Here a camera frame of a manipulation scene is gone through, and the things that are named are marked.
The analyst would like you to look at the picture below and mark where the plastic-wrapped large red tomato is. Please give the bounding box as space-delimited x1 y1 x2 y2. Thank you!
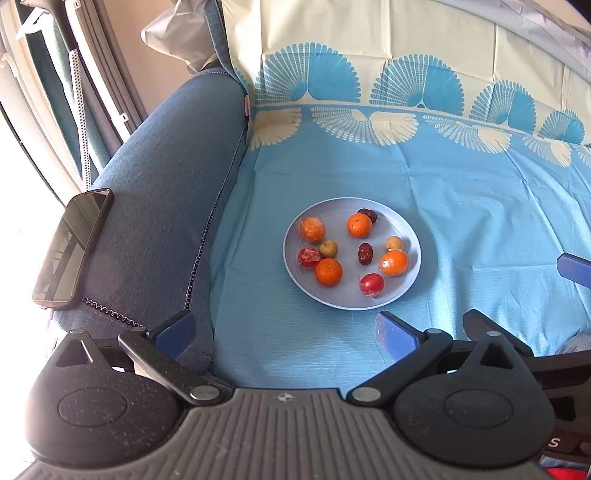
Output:
359 272 385 298

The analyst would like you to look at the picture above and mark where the grey blue pillow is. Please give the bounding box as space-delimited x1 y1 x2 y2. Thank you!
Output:
501 0 591 75

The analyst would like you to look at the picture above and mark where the black smartphone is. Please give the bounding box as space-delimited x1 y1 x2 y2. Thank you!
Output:
32 188 115 309

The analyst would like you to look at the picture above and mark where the bare orange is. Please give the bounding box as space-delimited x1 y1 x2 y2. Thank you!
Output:
315 258 344 287
347 213 373 239

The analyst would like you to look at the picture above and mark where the blue fan-print bedsheet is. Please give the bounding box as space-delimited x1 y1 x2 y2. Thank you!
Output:
210 0 591 393

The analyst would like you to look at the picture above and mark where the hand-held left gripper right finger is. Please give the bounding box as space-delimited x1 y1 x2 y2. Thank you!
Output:
346 311 532 408

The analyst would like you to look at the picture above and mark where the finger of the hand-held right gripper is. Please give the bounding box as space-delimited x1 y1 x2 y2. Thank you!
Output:
556 253 591 291
463 309 537 359

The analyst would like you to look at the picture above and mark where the teal curtain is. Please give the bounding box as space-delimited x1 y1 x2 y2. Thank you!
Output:
21 0 112 185

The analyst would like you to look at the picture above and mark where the white plastic bag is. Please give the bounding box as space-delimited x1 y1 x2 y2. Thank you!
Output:
141 0 218 72

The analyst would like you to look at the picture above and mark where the plastic-wrapped orange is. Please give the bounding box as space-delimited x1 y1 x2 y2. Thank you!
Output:
379 250 410 277
298 216 326 244

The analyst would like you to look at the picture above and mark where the plastic-wrapped small red tomato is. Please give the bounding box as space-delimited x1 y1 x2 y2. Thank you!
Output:
297 247 322 270

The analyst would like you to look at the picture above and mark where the grey ribbed pole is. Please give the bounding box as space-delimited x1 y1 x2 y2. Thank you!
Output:
69 46 93 190

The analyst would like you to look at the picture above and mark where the light blue round plate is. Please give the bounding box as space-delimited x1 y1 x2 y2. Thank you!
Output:
283 197 422 311

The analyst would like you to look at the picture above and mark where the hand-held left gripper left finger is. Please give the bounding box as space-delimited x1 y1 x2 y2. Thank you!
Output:
51 310 222 407

